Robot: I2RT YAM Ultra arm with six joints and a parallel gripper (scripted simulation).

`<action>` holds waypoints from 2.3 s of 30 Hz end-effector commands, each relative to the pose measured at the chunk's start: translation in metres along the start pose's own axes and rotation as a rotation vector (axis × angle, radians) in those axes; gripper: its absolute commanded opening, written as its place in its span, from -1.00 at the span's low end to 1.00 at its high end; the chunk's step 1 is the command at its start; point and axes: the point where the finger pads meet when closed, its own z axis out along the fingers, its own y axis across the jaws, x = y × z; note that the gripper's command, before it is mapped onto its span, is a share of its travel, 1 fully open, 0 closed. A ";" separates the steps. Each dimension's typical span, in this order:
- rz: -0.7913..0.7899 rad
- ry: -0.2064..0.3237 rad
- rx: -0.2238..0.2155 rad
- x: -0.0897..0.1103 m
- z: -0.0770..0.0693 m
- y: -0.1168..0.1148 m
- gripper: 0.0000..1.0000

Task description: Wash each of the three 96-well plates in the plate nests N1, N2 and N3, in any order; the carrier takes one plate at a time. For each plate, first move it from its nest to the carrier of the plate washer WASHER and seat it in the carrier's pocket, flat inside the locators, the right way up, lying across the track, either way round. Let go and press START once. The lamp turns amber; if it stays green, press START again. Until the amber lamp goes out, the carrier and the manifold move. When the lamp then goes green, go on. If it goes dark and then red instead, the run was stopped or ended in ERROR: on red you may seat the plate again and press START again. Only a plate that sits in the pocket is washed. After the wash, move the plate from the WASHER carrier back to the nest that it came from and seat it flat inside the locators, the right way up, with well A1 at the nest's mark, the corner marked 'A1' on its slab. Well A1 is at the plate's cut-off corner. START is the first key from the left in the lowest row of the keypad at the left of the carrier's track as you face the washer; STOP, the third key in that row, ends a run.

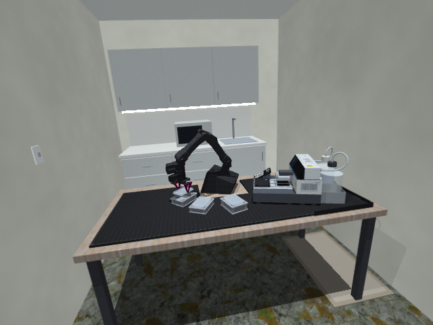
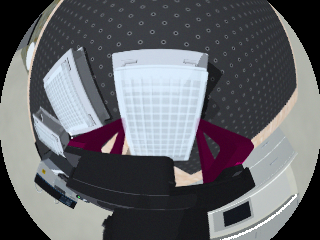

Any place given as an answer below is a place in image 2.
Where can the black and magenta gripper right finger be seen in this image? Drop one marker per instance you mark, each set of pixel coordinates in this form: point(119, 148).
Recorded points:
point(234, 149)

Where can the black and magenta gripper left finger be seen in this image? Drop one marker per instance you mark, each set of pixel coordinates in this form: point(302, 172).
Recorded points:
point(93, 140)

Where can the white well plate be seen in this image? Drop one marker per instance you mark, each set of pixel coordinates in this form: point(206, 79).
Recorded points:
point(47, 138)
point(65, 100)
point(161, 138)

